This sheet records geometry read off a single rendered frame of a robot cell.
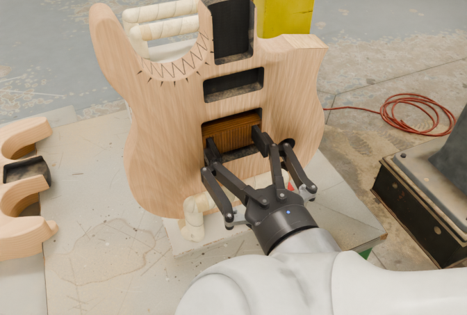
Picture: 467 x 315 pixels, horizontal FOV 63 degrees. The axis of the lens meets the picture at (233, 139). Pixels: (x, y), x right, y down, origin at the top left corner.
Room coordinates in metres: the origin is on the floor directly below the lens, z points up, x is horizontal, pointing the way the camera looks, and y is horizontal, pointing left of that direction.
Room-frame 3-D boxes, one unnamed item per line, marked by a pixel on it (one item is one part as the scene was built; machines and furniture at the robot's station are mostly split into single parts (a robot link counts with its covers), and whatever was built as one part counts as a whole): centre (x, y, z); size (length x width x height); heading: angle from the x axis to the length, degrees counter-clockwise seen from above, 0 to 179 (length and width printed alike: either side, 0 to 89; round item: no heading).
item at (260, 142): (0.44, -0.04, 1.15); 0.07 x 0.01 x 0.03; 22
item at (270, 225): (0.29, -0.06, 1.15); 0.09 x 0.08 x 0.07; 22
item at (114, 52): (0.41, 0.13, 1.33); 0.07 x 0.04 x 0.10; 112
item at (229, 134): (0.45, 0.01, 1.15); 0.10 x 0.03 x 0.05; 112
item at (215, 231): (0.47, 0.01, 0.94); 0.27 x 0.15 x 0.01; 113
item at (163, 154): (0.46, 0.01, 1.17); 0.35 x 0.04 x 0.40; 112
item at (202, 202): (0.42, -0.01, 1.04); 0.20 x 0.03 x 0.03; 112
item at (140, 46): (0.69, 0.19, 1.15); 0.03 x 0.03 x 0.09
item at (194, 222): (0.39, 0.07, 0.99); 0.03 x 0.03 x 0.09
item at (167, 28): (0.72, 0.11, 1.20); 0.20 x 0.03 x 0.03; 112
